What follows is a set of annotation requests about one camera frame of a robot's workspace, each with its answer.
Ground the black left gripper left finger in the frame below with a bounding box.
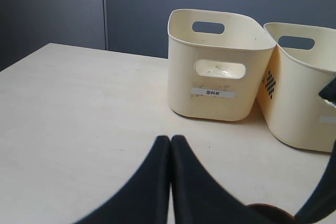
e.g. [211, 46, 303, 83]
[77, 135, 170, 223]

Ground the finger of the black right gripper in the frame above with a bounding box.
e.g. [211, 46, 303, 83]
[294, 142, 335, 223]

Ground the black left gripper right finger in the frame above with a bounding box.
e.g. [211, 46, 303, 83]
[171, 135, 271, 223]

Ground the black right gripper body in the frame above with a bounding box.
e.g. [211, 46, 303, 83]
[319, 78, 336, 108]

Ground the brown wooden cup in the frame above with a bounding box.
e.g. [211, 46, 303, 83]
[247, 204, 296, 224]

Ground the cream bin middle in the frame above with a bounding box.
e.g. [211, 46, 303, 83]
[257, 22, 335, 153]

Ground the cream bin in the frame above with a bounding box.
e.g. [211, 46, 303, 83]
[167, 9, 276, 122]
[257, 22, 335, 153]

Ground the cream bin left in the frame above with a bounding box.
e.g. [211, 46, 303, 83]
[167, 9, 276, 122]

